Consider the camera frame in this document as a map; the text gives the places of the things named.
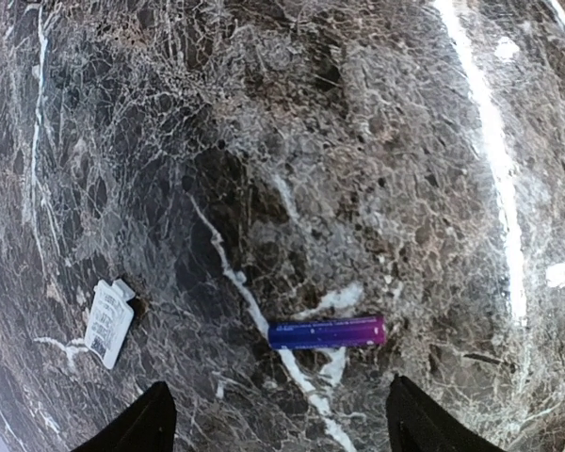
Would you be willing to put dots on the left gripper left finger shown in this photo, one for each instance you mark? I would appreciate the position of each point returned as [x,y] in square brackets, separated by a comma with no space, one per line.
[147,425]

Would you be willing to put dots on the white battery cover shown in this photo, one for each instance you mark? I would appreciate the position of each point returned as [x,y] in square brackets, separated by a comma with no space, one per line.
[110,318]

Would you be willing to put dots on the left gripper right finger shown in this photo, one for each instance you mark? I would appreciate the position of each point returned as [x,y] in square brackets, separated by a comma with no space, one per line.
[416,422]

